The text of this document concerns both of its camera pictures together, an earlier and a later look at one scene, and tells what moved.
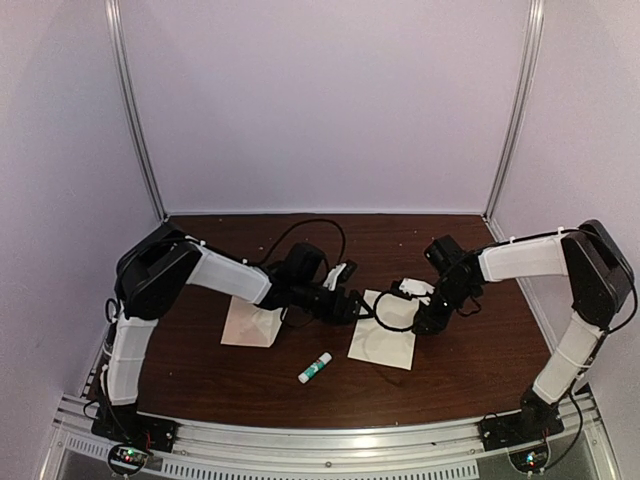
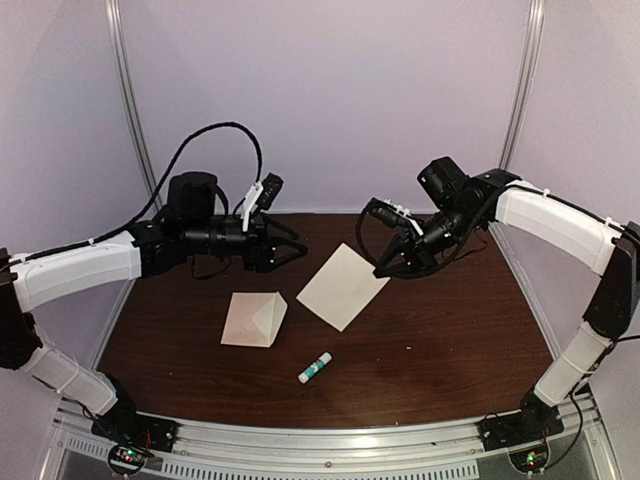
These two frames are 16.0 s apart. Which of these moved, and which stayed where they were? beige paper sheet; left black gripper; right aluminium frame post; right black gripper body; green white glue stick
Moved: left black gripper; right black gripper body
Stayed: green white glue stick; beige paper sheet; right aluminium frame post
